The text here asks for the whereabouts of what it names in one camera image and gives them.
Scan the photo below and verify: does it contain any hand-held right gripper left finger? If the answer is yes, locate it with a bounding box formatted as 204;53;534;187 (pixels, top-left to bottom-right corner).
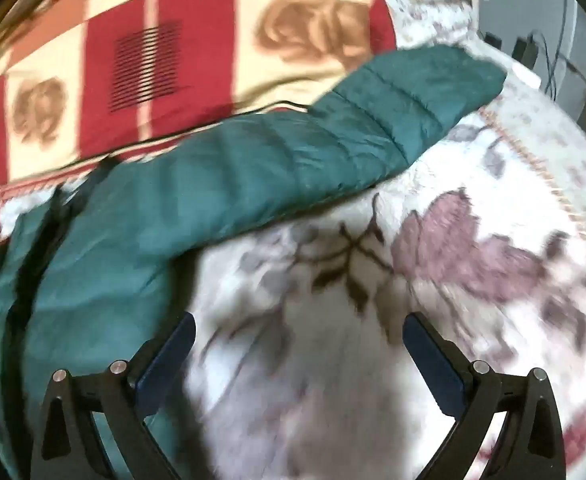
29;311;197;480

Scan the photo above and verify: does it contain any white floral blanket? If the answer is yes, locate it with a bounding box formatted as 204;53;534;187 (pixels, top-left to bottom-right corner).
0;0;586;480

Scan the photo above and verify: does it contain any green puffer jacket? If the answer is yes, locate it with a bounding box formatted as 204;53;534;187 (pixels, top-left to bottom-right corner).
0;44;508;480

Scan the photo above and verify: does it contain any red cream rose quilt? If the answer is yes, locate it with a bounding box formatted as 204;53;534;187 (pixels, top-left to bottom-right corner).
0;0;400;246

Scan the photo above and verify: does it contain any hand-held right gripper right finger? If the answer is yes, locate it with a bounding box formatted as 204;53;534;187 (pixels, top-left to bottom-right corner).
402;311;567;480

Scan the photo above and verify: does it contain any black cable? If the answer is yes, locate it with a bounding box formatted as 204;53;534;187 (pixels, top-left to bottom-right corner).
535;30;586;103

